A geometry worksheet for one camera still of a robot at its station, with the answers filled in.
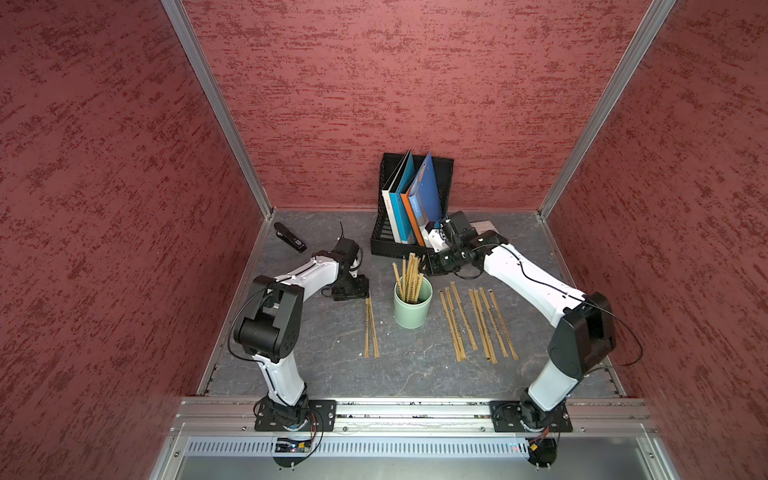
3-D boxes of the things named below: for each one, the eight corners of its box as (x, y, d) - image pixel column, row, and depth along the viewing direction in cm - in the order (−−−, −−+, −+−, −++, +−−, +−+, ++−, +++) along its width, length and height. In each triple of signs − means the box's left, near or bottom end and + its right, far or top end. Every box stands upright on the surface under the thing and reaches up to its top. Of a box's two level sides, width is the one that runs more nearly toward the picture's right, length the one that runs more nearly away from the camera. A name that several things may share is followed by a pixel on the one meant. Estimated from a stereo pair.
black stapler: (274, 234, 116) (270, 226, 112) (280, 228, 117) (277, 221, 114) (302, 253, 110) (299, 246, 106) (308, 247, 112) (306, 240, 108)
